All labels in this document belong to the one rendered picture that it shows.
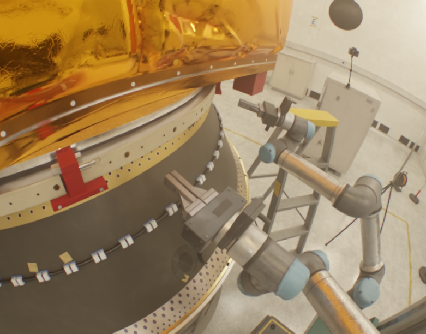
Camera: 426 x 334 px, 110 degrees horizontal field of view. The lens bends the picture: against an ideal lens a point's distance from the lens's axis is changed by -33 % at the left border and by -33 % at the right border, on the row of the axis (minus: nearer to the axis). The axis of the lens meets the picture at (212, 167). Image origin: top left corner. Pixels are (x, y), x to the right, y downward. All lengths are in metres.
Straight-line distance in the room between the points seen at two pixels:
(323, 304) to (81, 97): 0.64
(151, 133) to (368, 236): 0.86
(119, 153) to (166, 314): 0.54
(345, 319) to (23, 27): 0.71
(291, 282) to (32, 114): 0.54
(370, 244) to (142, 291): 0.85
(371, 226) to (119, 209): 0.87
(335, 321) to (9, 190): 0.66
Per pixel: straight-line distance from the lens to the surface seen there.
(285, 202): 1.62
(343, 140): 3.77
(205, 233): 0.37
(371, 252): 1.01
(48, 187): 0.45
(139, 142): 0.50
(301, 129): 0.90
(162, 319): 0.79
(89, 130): 0.50
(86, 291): 0.64
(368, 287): 1.01
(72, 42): 0.41
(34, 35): 0.39
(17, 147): 0.47
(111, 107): 0.53
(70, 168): 0.42
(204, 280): 0.83
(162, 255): 0.67
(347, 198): 0.76
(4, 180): 0.52
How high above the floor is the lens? 1.97
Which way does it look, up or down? 38 degrees down
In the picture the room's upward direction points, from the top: 10 degrees clockwise
